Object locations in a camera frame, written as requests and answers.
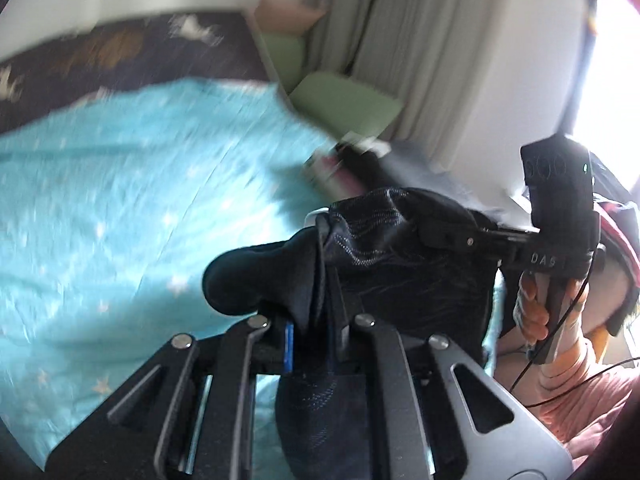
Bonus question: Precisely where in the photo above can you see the black mesh shorts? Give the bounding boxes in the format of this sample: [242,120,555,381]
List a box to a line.
[203,188,497,479]

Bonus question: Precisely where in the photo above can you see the folded clothes stack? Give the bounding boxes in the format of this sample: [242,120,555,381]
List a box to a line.
[303,133,460,202]

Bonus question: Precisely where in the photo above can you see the person right hand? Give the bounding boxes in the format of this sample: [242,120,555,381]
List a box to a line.
[512,268,586,344]

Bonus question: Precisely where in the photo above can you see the turquoise star quilt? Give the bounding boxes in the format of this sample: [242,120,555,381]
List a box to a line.
[1,79,331,465]

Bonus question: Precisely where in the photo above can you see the green pillow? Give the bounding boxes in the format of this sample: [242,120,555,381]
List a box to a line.
[262,32,306,93]
[290,72,404,139]

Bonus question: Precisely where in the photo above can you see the grey pleated curtain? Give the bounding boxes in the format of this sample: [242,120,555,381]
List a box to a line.
[303,0,503,167]

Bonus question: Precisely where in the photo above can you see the pink pillow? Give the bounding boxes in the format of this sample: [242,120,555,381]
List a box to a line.
[254,0,326,37]

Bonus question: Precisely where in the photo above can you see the dark deer print bedsheet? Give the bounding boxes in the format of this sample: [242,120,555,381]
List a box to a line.
[1,10,276,133]

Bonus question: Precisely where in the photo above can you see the black cable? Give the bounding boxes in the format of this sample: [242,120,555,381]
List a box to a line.
[508,244,640,409]

